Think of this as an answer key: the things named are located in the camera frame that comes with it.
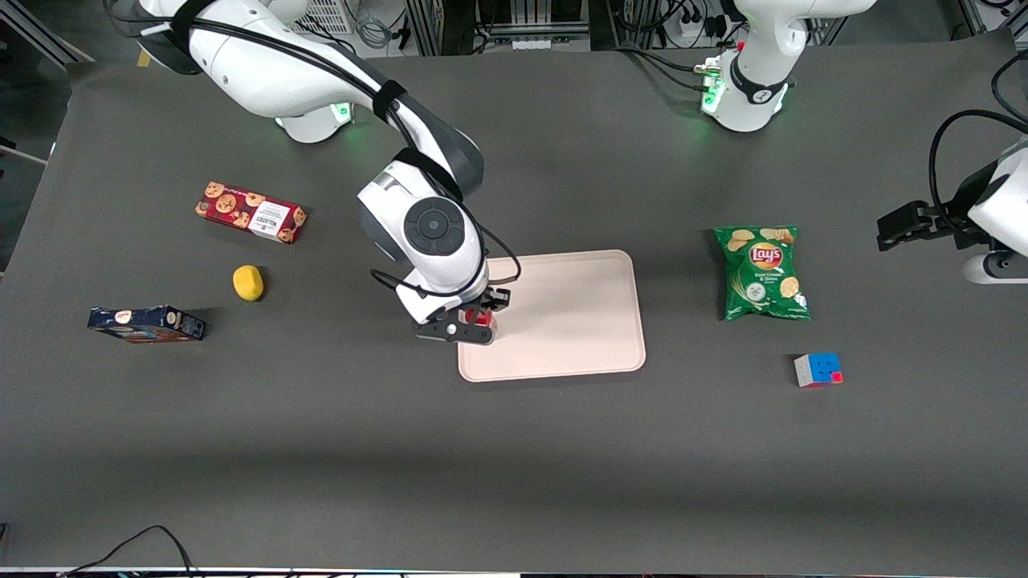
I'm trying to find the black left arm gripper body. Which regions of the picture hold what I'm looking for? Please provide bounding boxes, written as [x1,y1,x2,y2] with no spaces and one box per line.
[912,201,978,243]

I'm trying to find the red Coca-Cola bottle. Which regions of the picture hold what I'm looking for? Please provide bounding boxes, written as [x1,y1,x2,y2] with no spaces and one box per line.
[459,307,499,344]

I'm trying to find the beige plastic tray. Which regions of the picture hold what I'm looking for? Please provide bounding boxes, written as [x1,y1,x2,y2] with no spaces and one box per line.
[458,250,647,382]

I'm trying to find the green Lay's chips bag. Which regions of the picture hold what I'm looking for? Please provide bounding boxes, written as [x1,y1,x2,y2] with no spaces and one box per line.
[715,226,812,322]

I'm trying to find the Rubik's cube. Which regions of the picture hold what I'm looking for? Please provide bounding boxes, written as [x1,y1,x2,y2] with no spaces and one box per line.
[794,352,844,389]

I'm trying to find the red cookie box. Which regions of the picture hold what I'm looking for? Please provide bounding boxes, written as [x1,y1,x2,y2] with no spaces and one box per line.
[195,181,308,245]

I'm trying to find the white power strip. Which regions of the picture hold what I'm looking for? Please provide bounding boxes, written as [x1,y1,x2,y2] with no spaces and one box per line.
[675,4,728,41]

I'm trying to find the dark blue snack box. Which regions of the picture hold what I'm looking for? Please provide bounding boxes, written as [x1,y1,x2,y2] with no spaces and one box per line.
[88,305,206,344]

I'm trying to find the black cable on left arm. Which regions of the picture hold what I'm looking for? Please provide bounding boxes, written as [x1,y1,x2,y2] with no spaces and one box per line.
[929,110,1028,234]

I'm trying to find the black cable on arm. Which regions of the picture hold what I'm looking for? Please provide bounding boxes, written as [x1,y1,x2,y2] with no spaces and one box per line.
[929,110,1028,234]
[104,0,523,299]

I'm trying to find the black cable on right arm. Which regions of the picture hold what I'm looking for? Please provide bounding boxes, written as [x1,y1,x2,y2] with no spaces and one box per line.
[104,0,523,299]

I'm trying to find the black cables at arm base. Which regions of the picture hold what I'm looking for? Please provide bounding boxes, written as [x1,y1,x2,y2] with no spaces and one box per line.
[614,44,724,89]

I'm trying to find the thin black table edge cable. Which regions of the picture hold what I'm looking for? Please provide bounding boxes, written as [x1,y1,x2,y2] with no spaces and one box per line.
[60,526,202,578]

